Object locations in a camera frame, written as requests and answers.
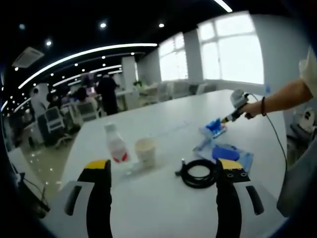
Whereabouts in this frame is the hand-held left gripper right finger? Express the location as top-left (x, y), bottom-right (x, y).
top-left (214, 158), bottom-right (288, 238)

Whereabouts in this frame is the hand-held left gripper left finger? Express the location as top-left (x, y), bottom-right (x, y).
top-left (43, 159), bottom-right (113, 238)

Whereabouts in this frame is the blue disc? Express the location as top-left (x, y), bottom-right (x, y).
top-left (193, 141), bottom-right (255, 174)

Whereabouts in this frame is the clear plastic bottle red label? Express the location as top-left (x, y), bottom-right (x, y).
top-left (104, 123), bottom-right (131, 164)

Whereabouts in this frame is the beige paper cup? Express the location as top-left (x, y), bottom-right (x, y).
top-left (135, 138), bottom-right (157, 169)

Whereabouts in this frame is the wide bright window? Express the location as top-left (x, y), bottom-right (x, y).
top-left (198, 13), bottom-right (264, 85)

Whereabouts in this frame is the white table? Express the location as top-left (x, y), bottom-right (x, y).
top-left (60, 89), bottom-right (288, 238)

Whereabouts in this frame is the black stand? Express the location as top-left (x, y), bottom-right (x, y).
top-left (17, 173), bottom-right (52, 214)

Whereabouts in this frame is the narrow bright window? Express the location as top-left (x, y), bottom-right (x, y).
top-left (158, 33), bottom-right (189, 81)

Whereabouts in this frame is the person's grey clothing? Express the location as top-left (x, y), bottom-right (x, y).
top-left (276, 138), bottom-right (317, 219)

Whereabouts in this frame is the white office chair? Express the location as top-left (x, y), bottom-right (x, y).
top-left (75, 101), bottom-right (99, 122)
top-left (44, 108), bottom-right (66, 134)

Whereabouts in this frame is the short ceiling light strip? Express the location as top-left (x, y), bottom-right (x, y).
top-left (212, 0), bottom-right (233, 13)

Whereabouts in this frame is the curved ceiling light strip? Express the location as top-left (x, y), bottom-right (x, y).
top-left (17, 43), bottom-right (159, 90)

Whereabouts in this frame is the ceiling air conditioner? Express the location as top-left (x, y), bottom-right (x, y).
top-left (12, 47), bottom-right (45, 68)

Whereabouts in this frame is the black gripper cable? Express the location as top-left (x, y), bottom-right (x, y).
top-left (246, 93), bottom-right (289, 174)

